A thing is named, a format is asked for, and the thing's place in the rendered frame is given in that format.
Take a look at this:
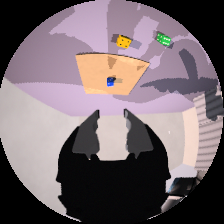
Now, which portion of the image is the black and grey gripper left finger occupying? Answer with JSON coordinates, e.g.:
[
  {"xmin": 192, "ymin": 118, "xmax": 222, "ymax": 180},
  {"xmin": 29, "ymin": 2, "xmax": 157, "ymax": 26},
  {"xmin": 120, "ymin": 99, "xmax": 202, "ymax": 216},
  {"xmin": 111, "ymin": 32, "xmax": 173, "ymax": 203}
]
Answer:
[{"xmin": 56, "ymin": 109, "xmax": 100, "ymax": 183}]

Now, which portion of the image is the green die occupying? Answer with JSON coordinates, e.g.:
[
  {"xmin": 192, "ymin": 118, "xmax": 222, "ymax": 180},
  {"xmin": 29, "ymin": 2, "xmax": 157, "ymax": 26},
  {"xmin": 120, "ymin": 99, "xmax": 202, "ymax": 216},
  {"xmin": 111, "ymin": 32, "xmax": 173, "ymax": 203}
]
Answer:
[{"xmin": 157, "ymin": 33, "xmax": 171, "ymax": 46}]

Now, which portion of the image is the peach square mat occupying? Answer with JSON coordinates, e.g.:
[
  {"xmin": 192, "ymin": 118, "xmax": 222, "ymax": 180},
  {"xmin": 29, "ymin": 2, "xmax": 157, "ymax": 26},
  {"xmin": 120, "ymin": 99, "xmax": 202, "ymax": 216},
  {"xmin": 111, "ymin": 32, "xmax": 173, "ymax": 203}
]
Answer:
[{"xmin": 75, "ymin": 53, "xmax": 150, "ymax": 95}]

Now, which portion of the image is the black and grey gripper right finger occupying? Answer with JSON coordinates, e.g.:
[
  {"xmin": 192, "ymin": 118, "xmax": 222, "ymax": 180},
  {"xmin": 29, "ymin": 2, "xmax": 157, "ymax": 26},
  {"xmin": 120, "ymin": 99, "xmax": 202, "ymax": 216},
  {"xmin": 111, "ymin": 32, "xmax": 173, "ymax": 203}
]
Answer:
[{"xmin": 124, "ymin": 108, "xmax": 171, "ymax": 180}]

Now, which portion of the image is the blue die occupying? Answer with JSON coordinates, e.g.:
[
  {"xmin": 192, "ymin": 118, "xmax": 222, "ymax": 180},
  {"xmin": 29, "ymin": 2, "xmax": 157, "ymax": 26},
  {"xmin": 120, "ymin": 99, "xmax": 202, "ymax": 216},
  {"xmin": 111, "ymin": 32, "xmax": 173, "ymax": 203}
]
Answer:
[{"xmin": 107, "ymin": 78, "xmax": 114, "ymax": 87}]

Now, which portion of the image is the yellow die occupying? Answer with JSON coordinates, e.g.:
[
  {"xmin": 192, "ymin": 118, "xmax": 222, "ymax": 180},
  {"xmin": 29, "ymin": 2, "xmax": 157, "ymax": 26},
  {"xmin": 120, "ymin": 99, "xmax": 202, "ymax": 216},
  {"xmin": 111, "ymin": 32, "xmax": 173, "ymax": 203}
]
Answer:
[{"xmin": 116, "ymin": 35, "xmax": 131, "ymax": 48}]

